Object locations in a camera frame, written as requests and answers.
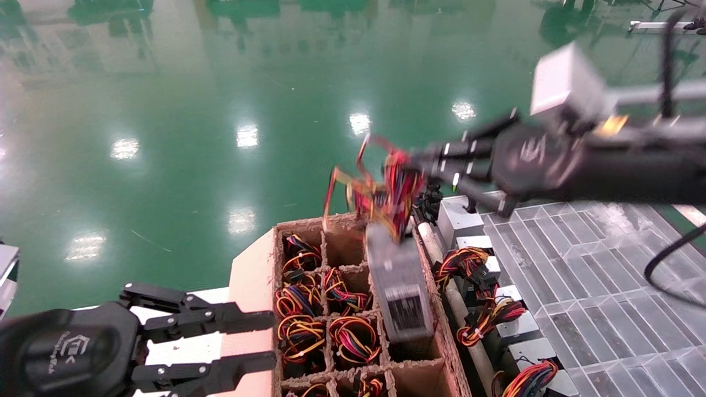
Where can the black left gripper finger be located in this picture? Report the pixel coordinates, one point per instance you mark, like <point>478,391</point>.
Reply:
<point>237,321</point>
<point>231,372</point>

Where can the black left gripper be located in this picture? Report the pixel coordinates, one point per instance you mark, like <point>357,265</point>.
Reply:
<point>66,353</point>

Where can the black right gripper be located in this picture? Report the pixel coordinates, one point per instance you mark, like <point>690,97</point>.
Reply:
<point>535,160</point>

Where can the silver power supply block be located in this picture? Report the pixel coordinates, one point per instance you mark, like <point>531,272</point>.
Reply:
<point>458,223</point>

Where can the brown divided cardboard box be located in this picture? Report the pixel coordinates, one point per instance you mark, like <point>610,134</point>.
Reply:
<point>253,320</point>

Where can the clear plastic slotted tray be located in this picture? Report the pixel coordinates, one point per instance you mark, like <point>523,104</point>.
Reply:
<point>584,275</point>

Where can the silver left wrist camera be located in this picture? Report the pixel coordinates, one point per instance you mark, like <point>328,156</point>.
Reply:
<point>6,270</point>

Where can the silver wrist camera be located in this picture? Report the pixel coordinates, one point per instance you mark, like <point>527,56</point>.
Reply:
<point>6,270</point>
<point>568,82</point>

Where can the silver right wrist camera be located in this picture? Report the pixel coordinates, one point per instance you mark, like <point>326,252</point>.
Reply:
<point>568,82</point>

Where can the white metal frame base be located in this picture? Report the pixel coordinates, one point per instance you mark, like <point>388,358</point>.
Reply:
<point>651,25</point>

